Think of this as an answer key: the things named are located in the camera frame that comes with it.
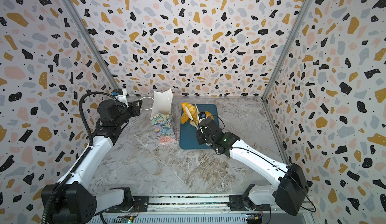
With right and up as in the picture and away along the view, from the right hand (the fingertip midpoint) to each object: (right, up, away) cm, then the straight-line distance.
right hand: (196, 128), depth 78 cm
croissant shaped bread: (-2, +9, +4) cm, 10 cm away
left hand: (-28, +15, -2) cm, 32 cm away
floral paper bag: (-18, +6, +2) cm, 19 cm away
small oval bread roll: (-10, +4, +27) cm, 29 cm away
